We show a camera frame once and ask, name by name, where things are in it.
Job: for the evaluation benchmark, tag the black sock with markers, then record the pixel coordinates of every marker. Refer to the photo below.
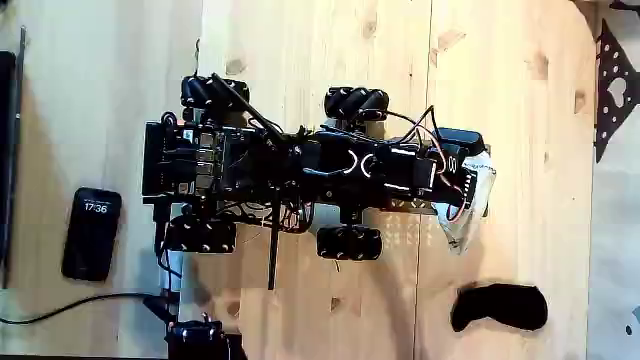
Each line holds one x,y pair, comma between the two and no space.
500,307

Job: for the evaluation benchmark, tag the black smartphone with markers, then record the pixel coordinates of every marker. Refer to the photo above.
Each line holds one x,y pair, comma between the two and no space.
91,235

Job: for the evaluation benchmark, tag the dark curved object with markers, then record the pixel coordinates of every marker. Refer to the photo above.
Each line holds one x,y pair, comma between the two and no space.
625,5

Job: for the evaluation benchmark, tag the black mecanum wheel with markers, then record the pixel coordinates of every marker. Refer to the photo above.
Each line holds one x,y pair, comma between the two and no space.
200,235
349,243
356,103
215,92

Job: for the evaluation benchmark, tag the black monitor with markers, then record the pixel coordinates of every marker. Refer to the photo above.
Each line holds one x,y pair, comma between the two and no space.
6,150

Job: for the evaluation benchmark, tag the black mobile robot chassis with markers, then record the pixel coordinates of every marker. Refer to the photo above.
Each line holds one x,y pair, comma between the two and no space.
170,160

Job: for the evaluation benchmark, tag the white sock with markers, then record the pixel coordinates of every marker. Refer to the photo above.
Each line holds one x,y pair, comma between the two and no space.
467,225

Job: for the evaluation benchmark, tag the black antenna rod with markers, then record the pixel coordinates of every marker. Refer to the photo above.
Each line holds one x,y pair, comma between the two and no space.
274,240
250,110

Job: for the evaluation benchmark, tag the black oval camera box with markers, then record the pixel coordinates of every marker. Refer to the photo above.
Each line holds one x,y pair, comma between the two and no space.
460,136

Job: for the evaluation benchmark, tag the thin dark bar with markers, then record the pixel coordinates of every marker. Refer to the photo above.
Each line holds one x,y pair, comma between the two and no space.
15,125

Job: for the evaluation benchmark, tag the pale grey cylinder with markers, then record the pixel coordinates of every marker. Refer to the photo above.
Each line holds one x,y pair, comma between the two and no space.
172,270

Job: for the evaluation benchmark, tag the black perforated star ornament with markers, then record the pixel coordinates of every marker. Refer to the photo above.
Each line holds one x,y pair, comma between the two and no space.
607,65

